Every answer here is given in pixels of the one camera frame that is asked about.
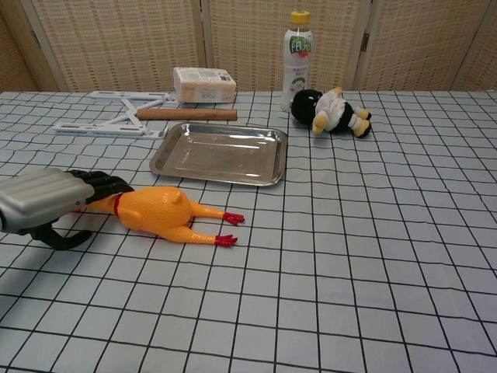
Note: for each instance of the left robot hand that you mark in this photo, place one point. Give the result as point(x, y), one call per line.
point(46, 191)

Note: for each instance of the yellow rubber chicken toy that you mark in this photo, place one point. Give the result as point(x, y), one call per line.
point(155, 211)

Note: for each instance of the stainless steel tray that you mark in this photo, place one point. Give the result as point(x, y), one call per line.
point(221, 152)

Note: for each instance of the black and white plush toy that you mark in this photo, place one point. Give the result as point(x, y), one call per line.
point(334, 110)

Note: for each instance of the white folding laptop stand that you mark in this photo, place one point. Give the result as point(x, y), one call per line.
point(116, 112)

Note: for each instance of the wooden rolling pin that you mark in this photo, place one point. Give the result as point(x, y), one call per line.
point(186, 114)

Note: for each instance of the woven folding screen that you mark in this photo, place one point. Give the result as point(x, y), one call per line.
point(155, 39)

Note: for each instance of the white tissue pack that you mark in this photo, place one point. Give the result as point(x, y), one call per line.
point(204, 85)

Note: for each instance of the grid pattern tablecloth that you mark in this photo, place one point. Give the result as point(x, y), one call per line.
point(310, 252)

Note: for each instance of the white drink bottle yellow cap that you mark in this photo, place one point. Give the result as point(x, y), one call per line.
point(297, 62)

